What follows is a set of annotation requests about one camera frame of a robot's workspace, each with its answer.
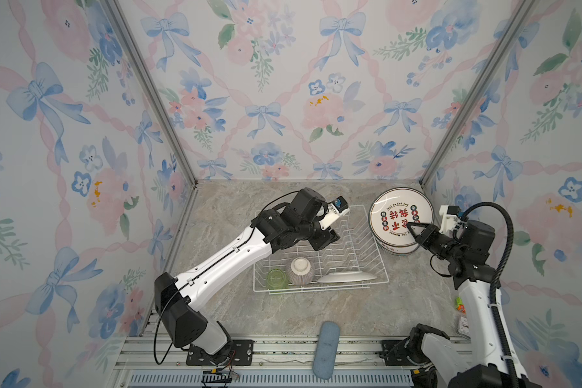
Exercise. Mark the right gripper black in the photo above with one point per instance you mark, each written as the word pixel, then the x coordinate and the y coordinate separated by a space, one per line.
pixel 429 232

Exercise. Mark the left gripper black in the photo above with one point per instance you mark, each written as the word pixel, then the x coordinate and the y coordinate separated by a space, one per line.
pixel 325 239

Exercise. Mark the white plate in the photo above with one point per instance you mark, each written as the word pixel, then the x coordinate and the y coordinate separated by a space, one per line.
pixel 393 210
pixel 346 277

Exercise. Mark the green translucent cup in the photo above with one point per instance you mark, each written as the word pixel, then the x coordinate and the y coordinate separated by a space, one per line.
pixel 277 279

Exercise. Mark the orange sunburst printed plate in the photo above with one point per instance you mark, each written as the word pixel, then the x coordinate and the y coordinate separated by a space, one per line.
pixel 397 250

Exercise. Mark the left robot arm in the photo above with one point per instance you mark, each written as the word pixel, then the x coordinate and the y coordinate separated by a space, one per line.
pixel 179 299

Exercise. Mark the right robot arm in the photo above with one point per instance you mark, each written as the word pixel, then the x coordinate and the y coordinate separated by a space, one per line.
pixel 494 362

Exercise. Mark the ribbed ceramic bowl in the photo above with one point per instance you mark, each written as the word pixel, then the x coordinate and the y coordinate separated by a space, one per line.
pixel 300 271

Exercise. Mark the orange green small toy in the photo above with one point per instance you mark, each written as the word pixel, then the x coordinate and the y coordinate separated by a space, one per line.
pixel 459 305

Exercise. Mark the small white clock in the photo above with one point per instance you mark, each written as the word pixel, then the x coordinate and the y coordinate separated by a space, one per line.
pixel 463 328

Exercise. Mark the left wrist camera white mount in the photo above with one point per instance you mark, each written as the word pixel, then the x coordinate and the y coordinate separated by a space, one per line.
pixel 335 210

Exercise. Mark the white wire dish rack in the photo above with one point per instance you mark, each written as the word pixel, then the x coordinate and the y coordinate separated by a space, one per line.
pixel 357 250

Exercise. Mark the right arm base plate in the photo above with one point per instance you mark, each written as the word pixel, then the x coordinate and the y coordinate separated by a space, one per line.
pixel 396 353

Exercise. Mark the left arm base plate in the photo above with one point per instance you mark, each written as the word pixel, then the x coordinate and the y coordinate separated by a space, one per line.
pixel 236 353

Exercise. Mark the aluminium front rail frame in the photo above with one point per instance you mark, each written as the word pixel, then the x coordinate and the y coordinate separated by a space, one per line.
pixel 270 361

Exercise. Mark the aluminium corner post left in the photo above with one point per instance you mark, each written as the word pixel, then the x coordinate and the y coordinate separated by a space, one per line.
pixel 134 54

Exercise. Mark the aluminium corner post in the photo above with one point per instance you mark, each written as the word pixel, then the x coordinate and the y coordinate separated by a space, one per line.
pixel 498 54
pixel 134 54

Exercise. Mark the aluminium corner post right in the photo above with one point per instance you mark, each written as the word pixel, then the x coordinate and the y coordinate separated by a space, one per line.
pixel 498 54

